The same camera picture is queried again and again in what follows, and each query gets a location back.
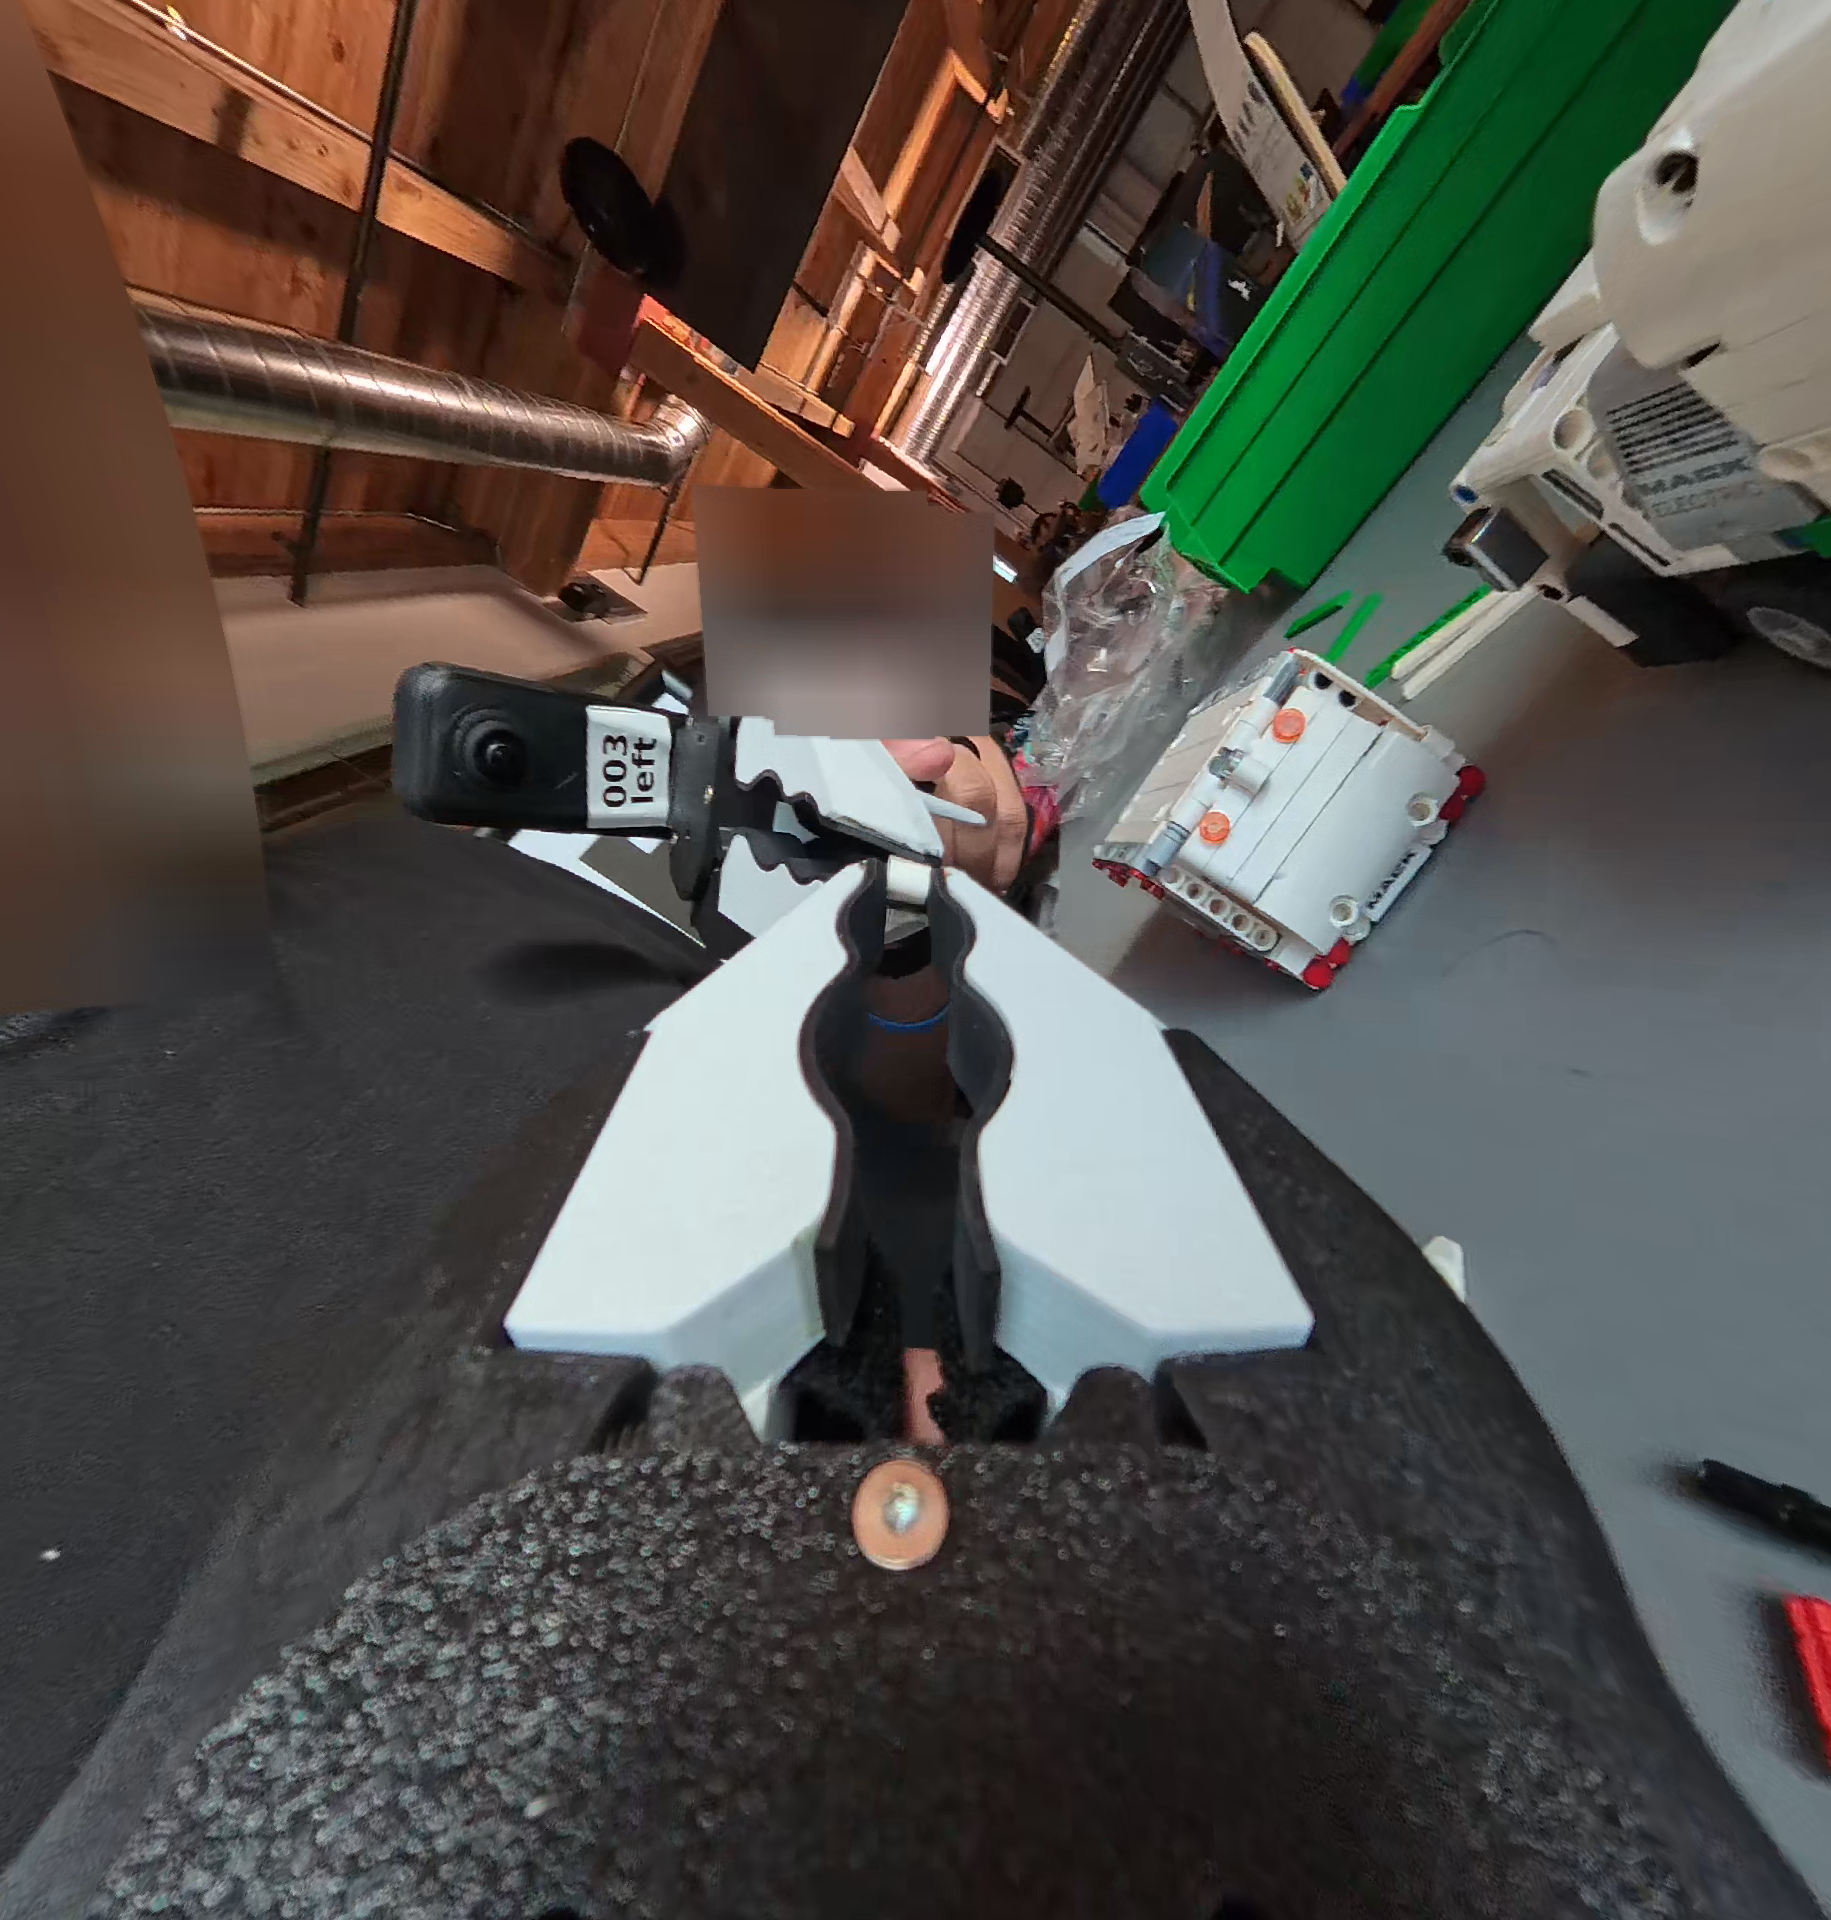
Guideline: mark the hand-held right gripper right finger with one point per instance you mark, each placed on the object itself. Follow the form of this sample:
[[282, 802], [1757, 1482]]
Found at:
[[1142, 1170]]

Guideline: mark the white lego truck container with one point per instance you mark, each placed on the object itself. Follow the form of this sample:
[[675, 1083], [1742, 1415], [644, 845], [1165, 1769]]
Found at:
[[1349, 810]]

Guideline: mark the white and green lego truck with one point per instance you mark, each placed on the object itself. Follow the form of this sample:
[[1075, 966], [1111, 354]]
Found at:
[[1724, 225]]

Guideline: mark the black marker pen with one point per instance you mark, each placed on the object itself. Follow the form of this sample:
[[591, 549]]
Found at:
[[1800, 1516]]

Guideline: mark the white long lego beam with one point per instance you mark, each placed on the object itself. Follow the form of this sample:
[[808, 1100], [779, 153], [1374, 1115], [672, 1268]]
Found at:
[[1469, 637]]

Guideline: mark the blue bin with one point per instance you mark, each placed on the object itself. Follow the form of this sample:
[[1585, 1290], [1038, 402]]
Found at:
[[1147, 457]]

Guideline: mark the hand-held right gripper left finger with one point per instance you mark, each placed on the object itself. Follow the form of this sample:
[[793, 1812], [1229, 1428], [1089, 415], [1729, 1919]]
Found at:
[[660, 1170]]

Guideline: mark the small white lego piece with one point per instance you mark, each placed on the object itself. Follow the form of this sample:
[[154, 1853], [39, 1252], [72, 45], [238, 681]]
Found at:
[[906, 886]]

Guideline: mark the silver ventilation duct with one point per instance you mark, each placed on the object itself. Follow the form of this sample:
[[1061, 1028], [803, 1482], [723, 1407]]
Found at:
[[405, 397], [1006, 255]]

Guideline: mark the green plastic bin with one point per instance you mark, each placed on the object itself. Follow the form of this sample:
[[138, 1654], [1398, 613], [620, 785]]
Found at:
[[1395, 301]]

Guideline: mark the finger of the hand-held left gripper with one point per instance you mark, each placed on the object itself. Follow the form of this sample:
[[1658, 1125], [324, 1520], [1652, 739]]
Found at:
[[765, 907], [872, 796]]

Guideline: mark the long green lego piece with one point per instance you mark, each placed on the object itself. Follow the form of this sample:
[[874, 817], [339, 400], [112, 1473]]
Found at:
[[1418, 642]]

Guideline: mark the tiny white lego piece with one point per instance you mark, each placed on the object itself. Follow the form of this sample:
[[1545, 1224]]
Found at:
[[1446, 1268]]

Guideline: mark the black hanging panel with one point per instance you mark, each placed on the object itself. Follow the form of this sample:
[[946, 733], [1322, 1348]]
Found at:
[[782, 165]]

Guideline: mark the black round ceiling fixture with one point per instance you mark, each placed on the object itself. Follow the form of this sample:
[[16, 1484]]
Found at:
[[622, 211]]

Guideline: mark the short green lego piece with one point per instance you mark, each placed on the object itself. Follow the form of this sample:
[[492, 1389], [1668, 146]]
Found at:
[[1318, 612], [1359, 620]]

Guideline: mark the clear plastic bag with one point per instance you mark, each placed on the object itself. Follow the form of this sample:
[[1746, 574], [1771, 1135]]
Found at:
[[1142, 676]]

